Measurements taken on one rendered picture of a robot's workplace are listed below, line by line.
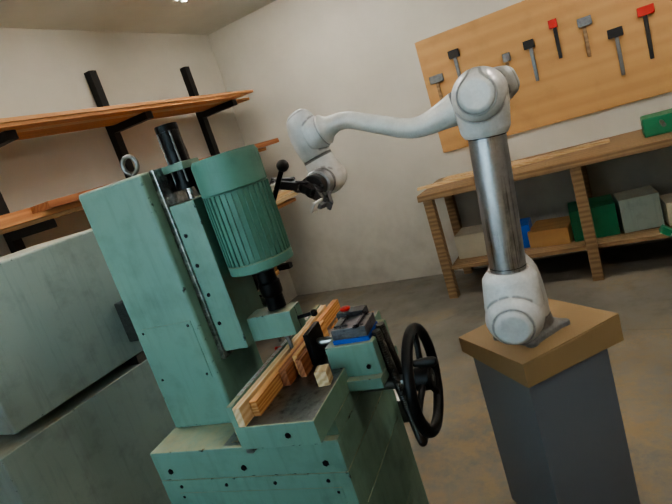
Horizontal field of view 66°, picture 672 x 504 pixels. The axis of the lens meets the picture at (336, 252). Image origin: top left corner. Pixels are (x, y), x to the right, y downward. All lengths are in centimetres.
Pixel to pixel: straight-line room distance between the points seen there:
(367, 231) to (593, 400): 338
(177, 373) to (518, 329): 94
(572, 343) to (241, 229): 103
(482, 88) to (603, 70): 297
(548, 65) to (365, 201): 185
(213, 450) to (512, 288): 90
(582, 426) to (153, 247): 138
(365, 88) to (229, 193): 346
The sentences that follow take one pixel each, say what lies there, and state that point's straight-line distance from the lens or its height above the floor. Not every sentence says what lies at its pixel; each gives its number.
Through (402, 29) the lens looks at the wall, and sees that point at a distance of 456.
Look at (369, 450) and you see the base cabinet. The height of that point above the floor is 66.
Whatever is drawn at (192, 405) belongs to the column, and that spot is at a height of 87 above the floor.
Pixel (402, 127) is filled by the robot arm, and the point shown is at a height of 142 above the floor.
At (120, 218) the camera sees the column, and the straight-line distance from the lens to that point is 147.
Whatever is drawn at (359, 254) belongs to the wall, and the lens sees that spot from 502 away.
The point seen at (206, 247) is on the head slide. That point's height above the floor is 129.
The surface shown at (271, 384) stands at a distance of 135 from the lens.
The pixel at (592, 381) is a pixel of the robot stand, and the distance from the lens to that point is 184.
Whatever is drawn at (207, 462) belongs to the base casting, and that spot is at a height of 76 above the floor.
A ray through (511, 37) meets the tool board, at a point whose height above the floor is 174.
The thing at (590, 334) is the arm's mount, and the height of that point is 67.
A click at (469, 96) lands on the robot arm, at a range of 137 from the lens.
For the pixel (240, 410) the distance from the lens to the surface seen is 127.
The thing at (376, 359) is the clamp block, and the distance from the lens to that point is 133.
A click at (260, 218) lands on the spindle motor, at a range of 131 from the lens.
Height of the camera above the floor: 147
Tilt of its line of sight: 12 degrees down
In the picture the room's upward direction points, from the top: 18 degrees counter-clockwise
